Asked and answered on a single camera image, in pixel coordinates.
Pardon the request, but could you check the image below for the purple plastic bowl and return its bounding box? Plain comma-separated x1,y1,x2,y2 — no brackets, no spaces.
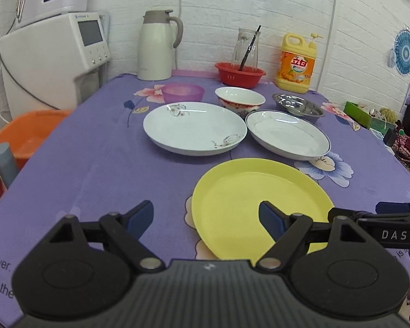
161,84,205,104

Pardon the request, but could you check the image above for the yellow detergent bottle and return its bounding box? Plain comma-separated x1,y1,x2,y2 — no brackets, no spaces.
275,33,322,94

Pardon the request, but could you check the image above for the blue paper fan decoration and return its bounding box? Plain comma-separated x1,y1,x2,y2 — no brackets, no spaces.
387,28,410,75

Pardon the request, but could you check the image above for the yellow plastic plate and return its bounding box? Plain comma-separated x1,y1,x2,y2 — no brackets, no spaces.
191,158,334,262

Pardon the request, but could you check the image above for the black straw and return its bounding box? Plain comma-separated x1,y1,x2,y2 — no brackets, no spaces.
238,25,261,71

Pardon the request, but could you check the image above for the stainless steel bowl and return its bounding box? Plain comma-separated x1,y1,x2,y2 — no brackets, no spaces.
272,93,325,124

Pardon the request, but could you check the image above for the orange plastic basin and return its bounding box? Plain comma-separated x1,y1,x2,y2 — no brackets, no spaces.
0,110,72,169

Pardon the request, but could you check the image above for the purple floral tablecloth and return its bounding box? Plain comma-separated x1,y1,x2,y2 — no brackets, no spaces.
0,74,410,327

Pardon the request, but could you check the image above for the grey blue cup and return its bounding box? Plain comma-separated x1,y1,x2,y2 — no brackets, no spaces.
0,142,20,189

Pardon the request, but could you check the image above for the red white ceramic bowl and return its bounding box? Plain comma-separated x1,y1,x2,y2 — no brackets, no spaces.
215,87,266,119

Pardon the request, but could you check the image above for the red plastic colander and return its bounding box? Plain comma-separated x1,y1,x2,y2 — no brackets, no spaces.
215,62,266,89

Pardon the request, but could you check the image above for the green box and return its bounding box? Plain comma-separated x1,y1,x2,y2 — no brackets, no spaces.
344,101,396,134

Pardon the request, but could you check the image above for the white water dispenser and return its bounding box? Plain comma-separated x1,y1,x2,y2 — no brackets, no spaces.
0,12,111,118

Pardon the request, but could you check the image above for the white blue-rimmed plate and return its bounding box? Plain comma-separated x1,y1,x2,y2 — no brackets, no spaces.
245,110,331,161

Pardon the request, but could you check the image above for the white thermos jug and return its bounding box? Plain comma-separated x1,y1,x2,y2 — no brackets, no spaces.
137,10,183,81

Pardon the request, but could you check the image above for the glass pitcher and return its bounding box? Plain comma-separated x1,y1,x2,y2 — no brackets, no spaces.
231,27,260,68

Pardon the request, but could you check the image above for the white floral ceramic plate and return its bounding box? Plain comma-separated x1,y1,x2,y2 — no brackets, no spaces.
143,102,247,157

